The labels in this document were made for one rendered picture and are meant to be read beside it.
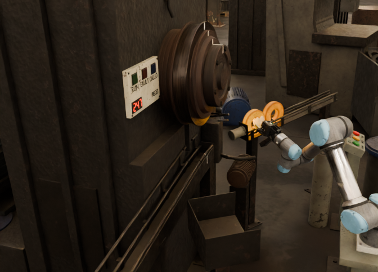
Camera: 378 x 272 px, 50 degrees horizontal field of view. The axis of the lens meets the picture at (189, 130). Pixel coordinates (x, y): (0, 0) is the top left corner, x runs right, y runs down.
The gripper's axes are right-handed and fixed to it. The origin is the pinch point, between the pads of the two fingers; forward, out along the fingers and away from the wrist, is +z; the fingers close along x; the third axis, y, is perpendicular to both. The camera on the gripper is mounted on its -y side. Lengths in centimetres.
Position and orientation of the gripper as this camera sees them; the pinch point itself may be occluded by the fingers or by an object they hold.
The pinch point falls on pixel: (254, 120)
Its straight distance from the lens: 243.4
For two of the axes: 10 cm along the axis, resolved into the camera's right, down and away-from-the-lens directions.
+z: -5.4, -5.8, 6.1
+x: -8.3, 2.4, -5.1
